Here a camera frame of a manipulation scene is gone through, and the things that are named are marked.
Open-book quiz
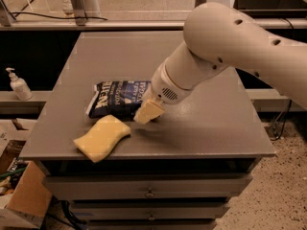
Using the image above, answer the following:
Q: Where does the drawer knob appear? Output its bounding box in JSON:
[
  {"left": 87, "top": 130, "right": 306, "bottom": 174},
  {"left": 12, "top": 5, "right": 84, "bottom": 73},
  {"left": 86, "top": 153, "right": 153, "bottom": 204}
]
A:
[
  {"left": 148, "top": 212, "right": 155, "bottom": 221},
  {"left": 145, "top": 188, "right": 154, "bottom": 198}
]

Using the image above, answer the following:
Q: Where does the black cable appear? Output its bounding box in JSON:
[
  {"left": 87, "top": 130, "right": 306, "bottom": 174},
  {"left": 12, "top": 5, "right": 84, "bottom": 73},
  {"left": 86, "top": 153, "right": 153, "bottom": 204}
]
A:
[{"left": 0, "top": 0, "right": 109, "bottom": 22}]

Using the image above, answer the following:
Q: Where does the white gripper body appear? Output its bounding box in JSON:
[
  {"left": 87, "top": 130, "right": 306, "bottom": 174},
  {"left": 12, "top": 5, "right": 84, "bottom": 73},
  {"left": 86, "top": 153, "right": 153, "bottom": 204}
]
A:
[{"left": 143, "top": 62, "right": 192, "bottom": 104}]

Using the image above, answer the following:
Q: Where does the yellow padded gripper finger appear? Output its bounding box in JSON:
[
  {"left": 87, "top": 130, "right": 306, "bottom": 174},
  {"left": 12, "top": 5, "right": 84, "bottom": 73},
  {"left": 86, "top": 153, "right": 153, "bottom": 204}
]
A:
[{"left": 133, "top": 99, "right": 165, "bottom": 125}]

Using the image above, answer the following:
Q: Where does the top drawer knob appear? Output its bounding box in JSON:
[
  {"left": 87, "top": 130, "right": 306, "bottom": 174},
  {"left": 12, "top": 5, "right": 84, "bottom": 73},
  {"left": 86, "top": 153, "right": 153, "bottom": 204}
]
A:
[{"left": 145, "top": 188, "right": 154, "bottom": 198}]

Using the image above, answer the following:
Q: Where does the yellow sponge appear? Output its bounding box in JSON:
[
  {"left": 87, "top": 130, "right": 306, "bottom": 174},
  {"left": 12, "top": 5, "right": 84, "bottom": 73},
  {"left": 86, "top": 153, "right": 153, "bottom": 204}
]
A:
[{"left": 74, "top": 115, "right": 130, "bottom": 163}]

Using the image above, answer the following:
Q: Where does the grey drawer cabinet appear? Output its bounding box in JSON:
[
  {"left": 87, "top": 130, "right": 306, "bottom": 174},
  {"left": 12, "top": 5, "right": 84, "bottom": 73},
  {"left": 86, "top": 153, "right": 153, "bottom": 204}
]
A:
[{"left": 22, "top": 31, "right": 274, "bottom": 230}]

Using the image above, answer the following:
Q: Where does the white pump bottle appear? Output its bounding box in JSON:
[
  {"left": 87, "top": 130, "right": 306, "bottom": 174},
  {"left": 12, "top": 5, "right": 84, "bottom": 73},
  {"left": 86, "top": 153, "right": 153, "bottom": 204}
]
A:
[{"left": 6, "top": 67, "right": 33, "bottom": 101}]

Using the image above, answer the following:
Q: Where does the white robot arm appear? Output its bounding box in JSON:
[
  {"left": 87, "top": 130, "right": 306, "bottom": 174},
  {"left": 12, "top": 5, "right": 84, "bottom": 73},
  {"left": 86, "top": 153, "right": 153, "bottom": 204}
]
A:
[{"left": 134, "top": 2, "right": 307, "bottom": 124}]

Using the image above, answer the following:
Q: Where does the blue chip bag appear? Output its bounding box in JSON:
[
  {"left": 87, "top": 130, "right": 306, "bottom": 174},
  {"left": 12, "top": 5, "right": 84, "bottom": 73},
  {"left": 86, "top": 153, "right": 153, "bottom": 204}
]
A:
[{"left": 86, "top": 80, "right": 150, "bottom": 119}]

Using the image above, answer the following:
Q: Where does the cardboard box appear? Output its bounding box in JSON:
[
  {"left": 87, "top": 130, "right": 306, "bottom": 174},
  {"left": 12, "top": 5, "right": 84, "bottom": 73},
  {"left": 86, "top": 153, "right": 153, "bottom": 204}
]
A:
[{"left": 0, "top": 120, "right": 52, "bottom": 229}]

